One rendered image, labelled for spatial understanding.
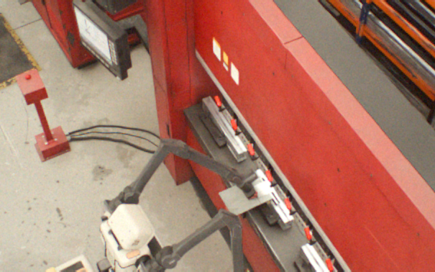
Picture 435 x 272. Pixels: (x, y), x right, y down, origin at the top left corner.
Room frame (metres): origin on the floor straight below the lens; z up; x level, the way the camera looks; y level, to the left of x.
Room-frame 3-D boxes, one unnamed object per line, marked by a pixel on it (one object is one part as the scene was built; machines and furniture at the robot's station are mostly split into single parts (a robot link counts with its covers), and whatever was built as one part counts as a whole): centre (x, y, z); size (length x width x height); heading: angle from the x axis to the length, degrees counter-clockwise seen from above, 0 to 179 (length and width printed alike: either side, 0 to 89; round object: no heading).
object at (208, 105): (2.66, -0.07, 0.92); 0.50 x 0.06 x 0.10; 26
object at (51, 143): (3.21, 1.29, 0.41); 0.25 x 0.20 x 0.83; 116
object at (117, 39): (3.01, 0.66, 1.42); 0.45 x 0.12 x 0.36; 41
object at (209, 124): (2.68, 0.00, 0.89); 0.30 x 0.05 x 0.03; 26
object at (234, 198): (2.10, -0.18, 1.00); 0.26 x 0.18 x 0.01; 116
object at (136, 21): (3.21, 0.51, 1.18); 0.40 x 0.24 x 0.07; 26
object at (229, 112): (2.55, -0.12, 1.26); 0.15 x 0.09 x 0.17; 26
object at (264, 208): (2.11, -0.28, 0.89); 0.30 x 0.05 x 0.03; 26
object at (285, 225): (2.12, -0.34, 0.92); 0.39 x 0.06 x 0.10; 26
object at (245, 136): (2.37, -0.21, 1.26); 0.15 x 0.09 x 0.17; 26
